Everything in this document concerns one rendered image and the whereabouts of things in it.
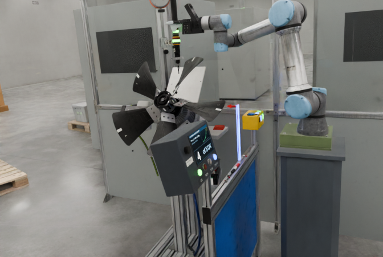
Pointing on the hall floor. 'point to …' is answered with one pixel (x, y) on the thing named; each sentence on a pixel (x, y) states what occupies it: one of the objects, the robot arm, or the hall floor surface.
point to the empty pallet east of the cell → (12, 178)
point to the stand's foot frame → (166, 241)
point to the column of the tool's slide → (162, 48)
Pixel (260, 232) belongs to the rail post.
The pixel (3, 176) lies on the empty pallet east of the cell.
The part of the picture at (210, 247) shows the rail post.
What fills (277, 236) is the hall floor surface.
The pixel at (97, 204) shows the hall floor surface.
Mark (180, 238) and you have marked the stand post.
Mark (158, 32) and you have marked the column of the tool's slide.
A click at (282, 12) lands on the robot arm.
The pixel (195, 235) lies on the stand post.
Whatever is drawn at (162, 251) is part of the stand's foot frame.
